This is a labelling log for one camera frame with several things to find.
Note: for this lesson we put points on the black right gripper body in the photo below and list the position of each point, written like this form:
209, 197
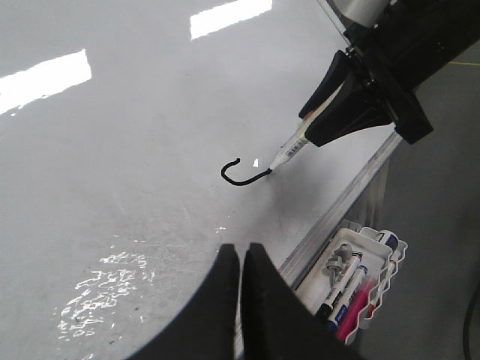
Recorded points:
405, 111

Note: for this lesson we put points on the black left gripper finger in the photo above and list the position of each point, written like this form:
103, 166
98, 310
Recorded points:
337, 72
352, 109

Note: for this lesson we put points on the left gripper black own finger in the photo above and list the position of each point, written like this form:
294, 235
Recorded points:
205, 327
274, 322

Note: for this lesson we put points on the white black-ink whiteboard marker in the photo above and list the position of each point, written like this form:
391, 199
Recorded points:
292, 146

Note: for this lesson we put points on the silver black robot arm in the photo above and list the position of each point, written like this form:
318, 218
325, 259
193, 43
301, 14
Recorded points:
394, 47

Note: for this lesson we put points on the black-capped whiteboard marker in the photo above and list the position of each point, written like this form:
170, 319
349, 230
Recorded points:
339, 285

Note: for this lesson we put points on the blue-capped whiteboard marker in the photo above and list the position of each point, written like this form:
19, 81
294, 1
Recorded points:
344, 301

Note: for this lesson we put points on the pink marker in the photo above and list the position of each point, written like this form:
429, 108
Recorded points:
359, 301

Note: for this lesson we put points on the white storage tray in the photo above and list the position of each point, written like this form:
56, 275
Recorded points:
313, 290

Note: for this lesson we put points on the grey metal bolt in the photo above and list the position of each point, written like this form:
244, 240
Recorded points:
337, 262

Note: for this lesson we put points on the red-capped marker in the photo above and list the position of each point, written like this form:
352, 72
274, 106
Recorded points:
383, 285

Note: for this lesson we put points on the blue marker at tray back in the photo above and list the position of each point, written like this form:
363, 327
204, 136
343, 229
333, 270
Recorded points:
388, 239

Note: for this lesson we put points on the white whiteboard with aluminium frame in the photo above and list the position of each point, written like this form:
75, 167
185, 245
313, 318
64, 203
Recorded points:
116, 119

